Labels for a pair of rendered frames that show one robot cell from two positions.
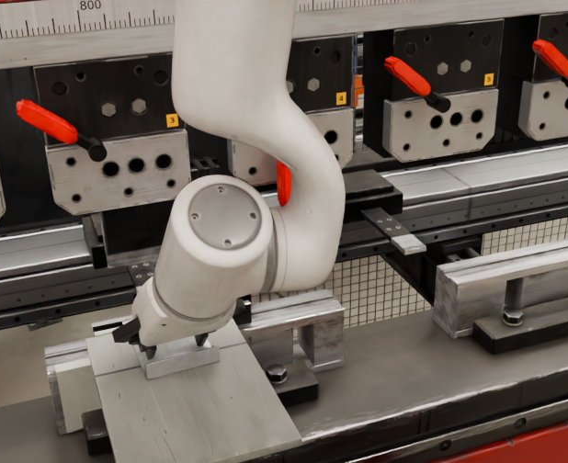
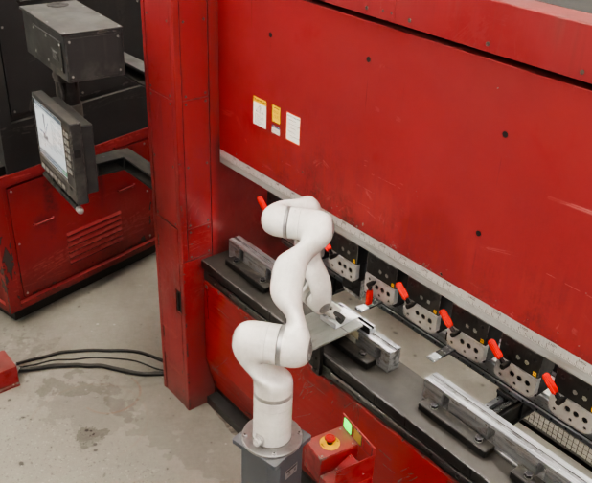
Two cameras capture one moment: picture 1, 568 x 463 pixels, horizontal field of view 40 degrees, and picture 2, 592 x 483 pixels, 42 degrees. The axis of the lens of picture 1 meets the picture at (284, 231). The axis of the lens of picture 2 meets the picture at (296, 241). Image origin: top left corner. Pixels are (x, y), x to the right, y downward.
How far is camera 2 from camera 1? 2.43 m
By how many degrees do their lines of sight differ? 61
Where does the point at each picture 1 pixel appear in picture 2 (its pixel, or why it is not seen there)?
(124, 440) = not seen: hidden behind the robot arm
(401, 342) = (411, 384)
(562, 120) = (459, 346)
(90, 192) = (334, 265)
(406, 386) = (385, 389)
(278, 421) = (315, 344)
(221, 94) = not seen: hidden behind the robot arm
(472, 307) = (429, 392)
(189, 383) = (323, 326)
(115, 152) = (341, 260)
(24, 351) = not seen: hidden behind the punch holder
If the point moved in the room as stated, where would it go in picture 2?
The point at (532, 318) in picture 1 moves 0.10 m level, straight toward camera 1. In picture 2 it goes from (440, 412) to (411, 411)
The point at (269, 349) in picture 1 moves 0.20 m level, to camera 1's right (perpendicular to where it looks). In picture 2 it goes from (369, 346) to (391, 379)
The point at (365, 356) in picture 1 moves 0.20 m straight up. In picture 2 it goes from (396, 377) to (401, 333)
